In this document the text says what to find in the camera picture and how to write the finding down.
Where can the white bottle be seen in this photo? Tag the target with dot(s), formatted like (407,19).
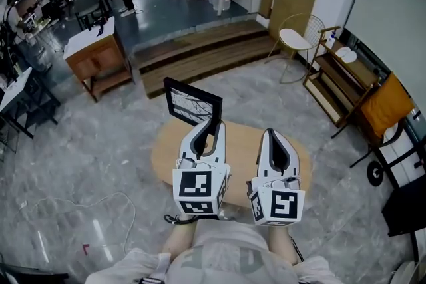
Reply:
(331,40)

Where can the wooden shelf rack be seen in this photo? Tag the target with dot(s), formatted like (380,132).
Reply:
(339,83)

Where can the white round stool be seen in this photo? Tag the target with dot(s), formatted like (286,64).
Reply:
(411,274)

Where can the wooden cabinet with white top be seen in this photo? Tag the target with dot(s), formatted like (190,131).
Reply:
(96,56)

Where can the black box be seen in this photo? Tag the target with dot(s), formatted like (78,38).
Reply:
(406,206)

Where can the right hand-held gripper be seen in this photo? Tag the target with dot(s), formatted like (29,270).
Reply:
(283,204)

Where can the small wooden board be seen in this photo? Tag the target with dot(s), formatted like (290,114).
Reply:
(267,1)

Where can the wooden coffee table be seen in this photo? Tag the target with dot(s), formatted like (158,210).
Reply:
(239,146)

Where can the black framed picture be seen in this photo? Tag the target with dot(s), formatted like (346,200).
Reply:
(189,106)

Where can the person's right forearm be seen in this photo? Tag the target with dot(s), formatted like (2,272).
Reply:
(283,244)

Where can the white table with black legs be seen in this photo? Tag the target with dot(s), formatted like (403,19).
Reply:
(16,83)

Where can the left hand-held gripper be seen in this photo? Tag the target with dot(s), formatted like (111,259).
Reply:
(194,186)

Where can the large wooden board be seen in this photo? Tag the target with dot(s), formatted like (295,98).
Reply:
(293,6)

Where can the wooden step platform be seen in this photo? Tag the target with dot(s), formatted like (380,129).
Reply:
(199,50)

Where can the black metal cart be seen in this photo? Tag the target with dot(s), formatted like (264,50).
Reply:
(399,156)

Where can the white oval dish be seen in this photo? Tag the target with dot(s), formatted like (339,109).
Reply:
(350,57)
(342,51)

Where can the person's left forearm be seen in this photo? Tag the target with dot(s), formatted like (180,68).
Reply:
(179,242)

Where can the person's white shirt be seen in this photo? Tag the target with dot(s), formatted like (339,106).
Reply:
(226,252)

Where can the black cart wheel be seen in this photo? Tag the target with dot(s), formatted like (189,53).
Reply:
(376,173)

